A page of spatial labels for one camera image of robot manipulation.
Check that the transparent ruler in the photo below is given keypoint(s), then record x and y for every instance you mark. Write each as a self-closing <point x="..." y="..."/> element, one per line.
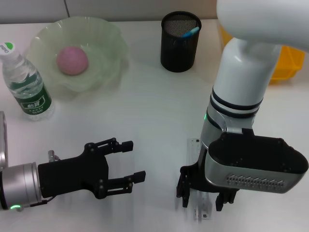
<point x="193" y="147"/>

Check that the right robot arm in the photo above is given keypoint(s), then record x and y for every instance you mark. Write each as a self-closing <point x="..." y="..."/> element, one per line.
<point x="241" y="72"/>

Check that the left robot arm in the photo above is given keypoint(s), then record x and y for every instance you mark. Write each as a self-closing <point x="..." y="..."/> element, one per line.
<point x="19" y="183"/>

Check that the pink peach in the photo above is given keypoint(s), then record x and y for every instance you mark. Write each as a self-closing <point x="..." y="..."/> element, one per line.
<point x="72" y="60"/>

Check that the green glass fruit plate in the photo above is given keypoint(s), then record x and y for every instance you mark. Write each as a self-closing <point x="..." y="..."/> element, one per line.
<point x="103" y="36"/>

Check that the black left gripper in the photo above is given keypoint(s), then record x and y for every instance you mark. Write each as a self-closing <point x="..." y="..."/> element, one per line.
<point x="72" y="174"/>

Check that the yellow plastic bin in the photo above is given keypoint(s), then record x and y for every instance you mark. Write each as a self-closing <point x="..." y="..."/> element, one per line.
<point x="287" y="62"/>

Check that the black mesh cup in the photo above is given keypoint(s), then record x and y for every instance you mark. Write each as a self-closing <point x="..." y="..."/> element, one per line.
<point x="179" y="55"/>

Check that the clear bottle green label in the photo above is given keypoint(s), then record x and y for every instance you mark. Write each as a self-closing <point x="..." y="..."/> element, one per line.
<point x="31" y="94"/>

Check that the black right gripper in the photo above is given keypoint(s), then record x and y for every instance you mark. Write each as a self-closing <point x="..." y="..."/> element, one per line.
<point x="198" y="176"/>

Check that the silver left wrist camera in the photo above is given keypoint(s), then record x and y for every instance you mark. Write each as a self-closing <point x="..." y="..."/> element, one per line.
<point x="2" y="145"/>

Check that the blue scissors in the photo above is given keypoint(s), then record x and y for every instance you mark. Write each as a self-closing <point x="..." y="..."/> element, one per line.
<point x="190" y="32"/>

